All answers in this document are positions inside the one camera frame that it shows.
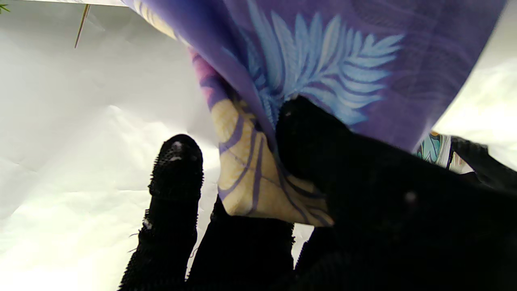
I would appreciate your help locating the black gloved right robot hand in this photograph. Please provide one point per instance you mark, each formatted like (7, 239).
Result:
(383, 210)

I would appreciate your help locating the blue leaf print pillowcase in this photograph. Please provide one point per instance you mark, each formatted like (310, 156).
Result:
(424, 60)

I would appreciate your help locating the colourful smiley mural board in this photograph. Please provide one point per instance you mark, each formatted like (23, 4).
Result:
(438, 149)

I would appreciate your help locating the white backdrop sheet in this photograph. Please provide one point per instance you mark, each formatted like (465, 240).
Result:
(60, 121)

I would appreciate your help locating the thin brown stick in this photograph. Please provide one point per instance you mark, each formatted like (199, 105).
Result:
(83, 25)

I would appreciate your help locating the small green plant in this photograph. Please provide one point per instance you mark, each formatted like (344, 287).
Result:
(3, 8)

